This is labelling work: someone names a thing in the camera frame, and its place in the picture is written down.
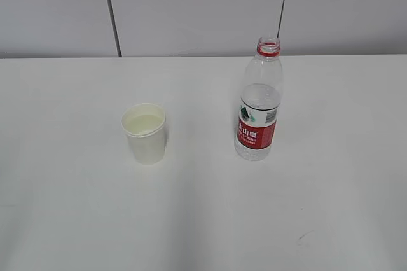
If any white paper cup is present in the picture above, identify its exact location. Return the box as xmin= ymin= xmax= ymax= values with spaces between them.
xmin=121 ymin=103 xmax=166 ymax=165

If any clear water bottle red label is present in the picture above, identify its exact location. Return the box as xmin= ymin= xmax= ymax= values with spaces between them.
xmin=235 ymin=36 xmax=283 ymax=162

